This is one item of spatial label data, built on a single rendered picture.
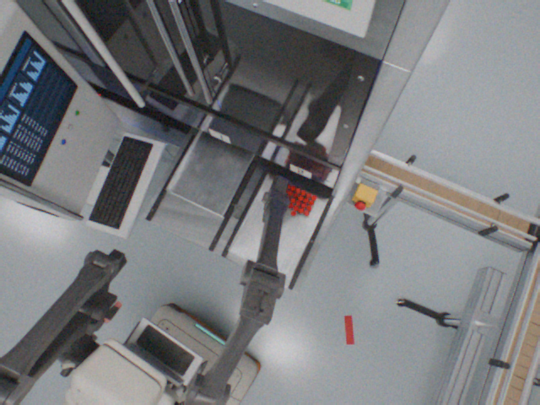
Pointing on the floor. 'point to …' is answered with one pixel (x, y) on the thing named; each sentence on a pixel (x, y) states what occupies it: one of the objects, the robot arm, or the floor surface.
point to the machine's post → (389, 86)
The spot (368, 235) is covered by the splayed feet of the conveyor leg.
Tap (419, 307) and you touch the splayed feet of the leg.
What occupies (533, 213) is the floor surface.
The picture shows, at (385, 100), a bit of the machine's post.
